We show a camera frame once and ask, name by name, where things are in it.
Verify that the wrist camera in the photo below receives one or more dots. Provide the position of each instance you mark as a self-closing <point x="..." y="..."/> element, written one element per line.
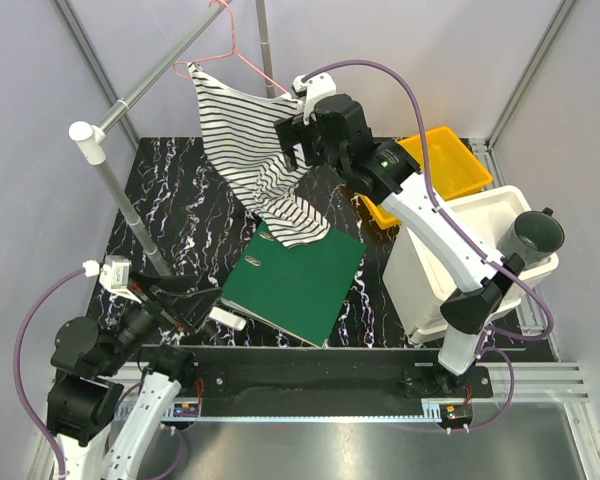
<point x="113" y="275"/>
<point x="312" y="91"/>

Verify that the pink wire hanger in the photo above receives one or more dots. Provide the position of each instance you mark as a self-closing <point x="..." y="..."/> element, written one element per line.
<point x="272" y="88"/>

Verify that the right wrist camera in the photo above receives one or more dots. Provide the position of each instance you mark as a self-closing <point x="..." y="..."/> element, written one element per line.
<point x="312" y="91"/>

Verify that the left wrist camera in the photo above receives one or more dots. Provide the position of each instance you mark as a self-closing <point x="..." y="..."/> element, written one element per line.
<point x="113" y="275"/>

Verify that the striped black white tank top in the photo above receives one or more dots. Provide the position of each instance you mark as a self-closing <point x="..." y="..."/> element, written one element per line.
<point x="240" y="141"/>

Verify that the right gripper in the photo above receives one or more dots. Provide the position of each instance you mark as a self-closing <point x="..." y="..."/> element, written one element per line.
<point x="291" y="134"/>

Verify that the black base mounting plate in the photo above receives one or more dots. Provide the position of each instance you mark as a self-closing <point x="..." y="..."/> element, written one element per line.
<point x="284" y="384"/>

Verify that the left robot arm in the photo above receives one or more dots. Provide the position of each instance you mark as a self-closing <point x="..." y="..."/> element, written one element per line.
<point x="84" y="399"/>

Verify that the dark green mug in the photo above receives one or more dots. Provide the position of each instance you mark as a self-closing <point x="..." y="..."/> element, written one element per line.
<point x="533" y="236"/>

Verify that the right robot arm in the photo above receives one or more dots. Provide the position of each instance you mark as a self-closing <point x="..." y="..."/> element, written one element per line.
<point x="391" y="177"/>

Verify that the white foam box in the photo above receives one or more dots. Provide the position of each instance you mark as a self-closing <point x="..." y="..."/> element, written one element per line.
<point x="417" y="282"/>

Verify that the green ring binder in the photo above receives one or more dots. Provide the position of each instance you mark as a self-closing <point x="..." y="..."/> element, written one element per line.
<point x="298" y="290"/>

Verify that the yellow plastic tray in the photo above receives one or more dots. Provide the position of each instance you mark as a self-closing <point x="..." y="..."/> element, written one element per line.
<point x="456" y="171"/>

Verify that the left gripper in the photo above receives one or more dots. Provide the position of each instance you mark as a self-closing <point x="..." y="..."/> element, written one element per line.
<point x="189" y="310"/>

